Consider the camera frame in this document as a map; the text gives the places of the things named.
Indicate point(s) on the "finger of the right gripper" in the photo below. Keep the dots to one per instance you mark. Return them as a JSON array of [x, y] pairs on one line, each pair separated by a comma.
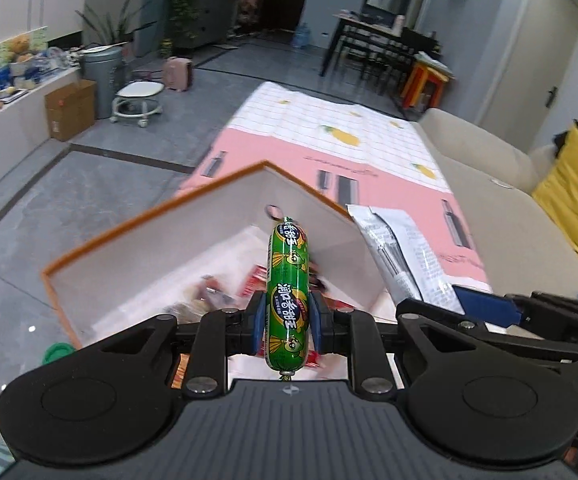
[[488, 308], [498, 337]]

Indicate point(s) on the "dark dining table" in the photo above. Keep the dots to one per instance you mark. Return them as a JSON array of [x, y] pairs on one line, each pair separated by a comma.
[[389, 56]]

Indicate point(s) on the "blue water jug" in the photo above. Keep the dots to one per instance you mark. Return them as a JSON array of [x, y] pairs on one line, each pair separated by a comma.
[[302, 37]]

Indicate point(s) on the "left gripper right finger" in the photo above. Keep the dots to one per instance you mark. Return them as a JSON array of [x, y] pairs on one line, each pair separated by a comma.
[[321, 322]]

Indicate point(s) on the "red braised meat packet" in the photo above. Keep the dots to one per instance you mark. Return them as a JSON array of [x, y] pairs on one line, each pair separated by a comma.
[[255, 281]]

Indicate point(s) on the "grey trash bin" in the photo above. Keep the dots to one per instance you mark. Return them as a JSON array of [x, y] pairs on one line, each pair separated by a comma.
[[102, 64]]

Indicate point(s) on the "orange white storage box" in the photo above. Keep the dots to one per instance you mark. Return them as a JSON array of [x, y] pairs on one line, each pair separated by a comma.
[[151, 262]]

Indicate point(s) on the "white round stool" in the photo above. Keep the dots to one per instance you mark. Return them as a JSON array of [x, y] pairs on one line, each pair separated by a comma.
[[138, 100]]

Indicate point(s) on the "green sausage stick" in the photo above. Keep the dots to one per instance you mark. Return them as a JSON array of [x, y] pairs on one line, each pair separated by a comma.
[[287, 313]]

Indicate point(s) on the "potted green plant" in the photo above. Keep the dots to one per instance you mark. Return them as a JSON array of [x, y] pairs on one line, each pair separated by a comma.
[[120, 32]]

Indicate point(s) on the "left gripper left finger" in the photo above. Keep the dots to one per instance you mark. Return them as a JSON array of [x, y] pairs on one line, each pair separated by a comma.
[[253, 323]]

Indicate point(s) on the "pink white tablecloth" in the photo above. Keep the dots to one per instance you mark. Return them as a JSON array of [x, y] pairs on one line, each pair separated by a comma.
[[352, 155]]

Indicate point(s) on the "beige sofa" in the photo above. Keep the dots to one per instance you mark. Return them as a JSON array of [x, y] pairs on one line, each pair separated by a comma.
[[522, 249]]

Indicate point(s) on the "orange stool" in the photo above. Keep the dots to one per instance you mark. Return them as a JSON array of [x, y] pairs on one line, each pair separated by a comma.
[[424, 76]]

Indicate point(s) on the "white grey snack bag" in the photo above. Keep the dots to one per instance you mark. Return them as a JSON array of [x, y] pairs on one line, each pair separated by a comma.
[[404, 257]]

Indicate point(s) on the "pink small suitcase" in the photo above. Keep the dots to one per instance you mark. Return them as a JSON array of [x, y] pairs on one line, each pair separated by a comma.
[[177, 73]]

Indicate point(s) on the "brown cardboard box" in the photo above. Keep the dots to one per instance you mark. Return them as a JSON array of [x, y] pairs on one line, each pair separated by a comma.
[[70, 109]]

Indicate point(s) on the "small clear braised egg packet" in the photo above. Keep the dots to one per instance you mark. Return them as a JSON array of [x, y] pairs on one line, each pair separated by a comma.
[[206, 296]]

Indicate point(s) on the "white tv cabinet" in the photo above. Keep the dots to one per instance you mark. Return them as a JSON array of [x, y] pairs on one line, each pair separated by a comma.
[[23, 124]]

